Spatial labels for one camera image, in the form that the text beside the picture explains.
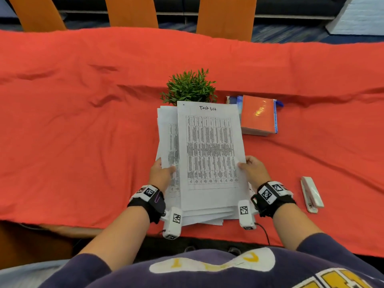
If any person's right hand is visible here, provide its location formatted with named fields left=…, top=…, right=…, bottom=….
left=237, top=155, right=272, bottom=192

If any person's left hand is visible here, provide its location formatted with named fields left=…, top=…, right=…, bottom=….
left=148, top=157, right=177, bottom=194

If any pile of printed papers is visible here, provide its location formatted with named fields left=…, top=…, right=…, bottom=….
left=155, top=105, right=256, bottom=227

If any person's left forearm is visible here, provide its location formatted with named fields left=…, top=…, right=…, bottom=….
left=78, top=206, right=150, bottom=272

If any person's right forearm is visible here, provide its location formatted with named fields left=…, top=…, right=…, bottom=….
left=272, top=203, right=323, bottom=252

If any white stapler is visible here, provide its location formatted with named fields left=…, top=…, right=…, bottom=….
left=300, top=176, right=325, bottom=214

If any orange notebook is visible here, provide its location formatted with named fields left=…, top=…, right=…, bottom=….
left=240, top=95, right=276, bottom=136

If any green plant in white pot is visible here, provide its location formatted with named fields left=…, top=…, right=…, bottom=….
left=160, top=68, right=218, bottom=106

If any red tablecloth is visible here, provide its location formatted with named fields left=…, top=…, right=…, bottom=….
left=0, top=26, right=384, bottom=258

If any navy sweatshirt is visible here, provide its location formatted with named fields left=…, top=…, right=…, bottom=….
left=37, top=232, right=384, bottom=288

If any orange chair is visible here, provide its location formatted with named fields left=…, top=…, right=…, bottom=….
left=104, top=0, right=159, bottom=29
left=6, top=0, right=67, bottom=33
left=196, top=0, right=258, bottom=42

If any black sofa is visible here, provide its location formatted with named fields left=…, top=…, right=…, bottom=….
left=49, top=0, right=350, bottom=20

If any black marker wrist strap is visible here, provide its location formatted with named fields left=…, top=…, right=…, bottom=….
left=251, top=181, right=297, bottom=218
left=127, top=184, right=166, bottom=224

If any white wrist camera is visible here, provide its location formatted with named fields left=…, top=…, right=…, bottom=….
left=160, top=206, right=183, bottom=240
left=237, top=200, right=258, bottom=230

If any black cable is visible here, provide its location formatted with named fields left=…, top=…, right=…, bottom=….
left=255, top=222, right=271, bottom=246

